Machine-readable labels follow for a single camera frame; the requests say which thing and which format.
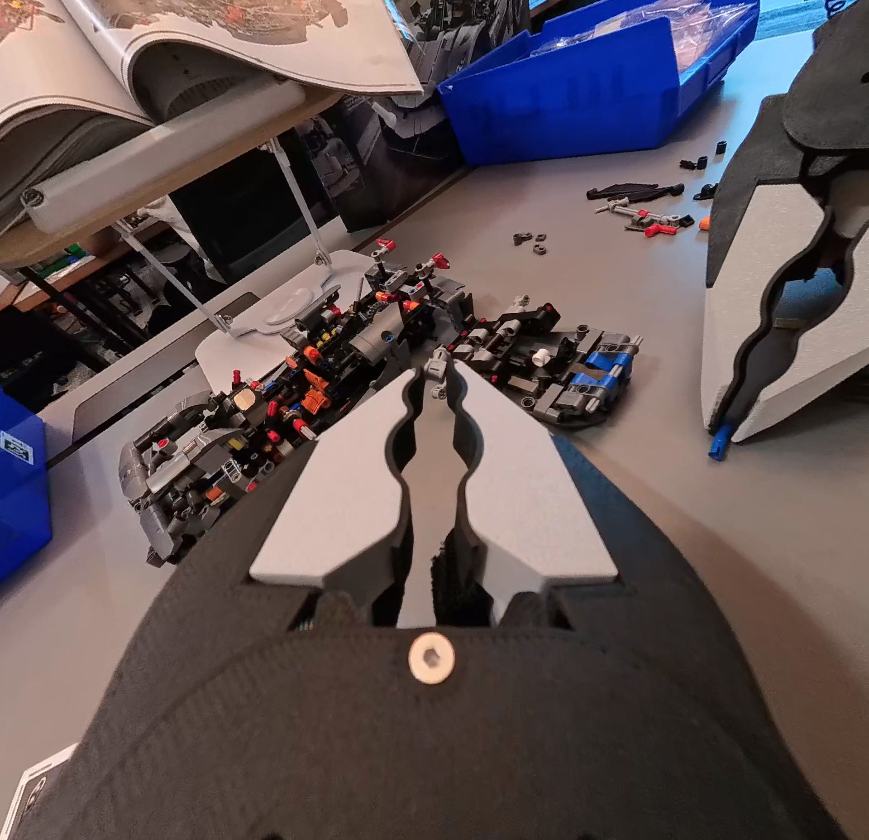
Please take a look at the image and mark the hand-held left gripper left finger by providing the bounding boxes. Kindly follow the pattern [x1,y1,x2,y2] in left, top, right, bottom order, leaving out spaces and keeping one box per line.
[248,368,425,627]

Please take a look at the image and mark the grey and red lego rods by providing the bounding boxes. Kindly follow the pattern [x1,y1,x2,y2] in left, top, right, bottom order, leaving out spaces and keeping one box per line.
[595,198,695,238]

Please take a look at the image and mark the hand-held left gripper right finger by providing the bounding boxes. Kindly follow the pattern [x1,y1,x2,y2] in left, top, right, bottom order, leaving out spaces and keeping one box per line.
[444,361,619,627]

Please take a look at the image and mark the clear plastic parts bags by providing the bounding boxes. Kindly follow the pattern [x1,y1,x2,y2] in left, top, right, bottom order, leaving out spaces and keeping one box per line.
[530,0,754,80]

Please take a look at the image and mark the printed marker sheet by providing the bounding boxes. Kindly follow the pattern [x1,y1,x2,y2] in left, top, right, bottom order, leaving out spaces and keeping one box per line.
[14,741,79,840]

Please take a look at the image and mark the black lego wing panels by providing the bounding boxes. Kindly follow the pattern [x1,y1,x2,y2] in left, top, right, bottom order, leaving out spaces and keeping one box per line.
[587,183,685,200]

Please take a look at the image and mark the dark printed lego box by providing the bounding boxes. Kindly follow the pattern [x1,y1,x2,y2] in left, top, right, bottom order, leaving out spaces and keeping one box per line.
[292,0,544,233]

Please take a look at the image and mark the lego instruction booklet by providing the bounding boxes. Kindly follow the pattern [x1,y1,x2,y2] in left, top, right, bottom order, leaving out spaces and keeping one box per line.
[0,0,425,233]

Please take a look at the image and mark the lego sub-assembly with blue parts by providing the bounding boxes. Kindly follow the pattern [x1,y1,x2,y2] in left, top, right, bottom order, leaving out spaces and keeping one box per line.
[444,297,645,428]

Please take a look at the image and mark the blue plastic bin with tag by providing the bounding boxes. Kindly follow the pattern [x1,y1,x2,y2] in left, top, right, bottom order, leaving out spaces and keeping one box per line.
[0,388,54,583]

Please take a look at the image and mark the white metal book stand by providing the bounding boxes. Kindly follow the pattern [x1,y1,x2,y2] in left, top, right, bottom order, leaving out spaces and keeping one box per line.
[0,76,382,396]

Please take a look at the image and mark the light grey lego connector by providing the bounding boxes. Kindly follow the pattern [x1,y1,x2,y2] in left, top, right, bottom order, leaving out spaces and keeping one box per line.
[422,348,452,399]

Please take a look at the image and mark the large lego vehicle chassis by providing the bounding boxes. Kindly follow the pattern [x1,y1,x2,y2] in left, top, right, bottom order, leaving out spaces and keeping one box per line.
[119,239,476,569]

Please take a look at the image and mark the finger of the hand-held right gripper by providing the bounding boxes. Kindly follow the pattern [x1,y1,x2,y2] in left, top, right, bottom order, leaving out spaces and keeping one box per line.
[726,171,869,445]
[699,184,832,440]

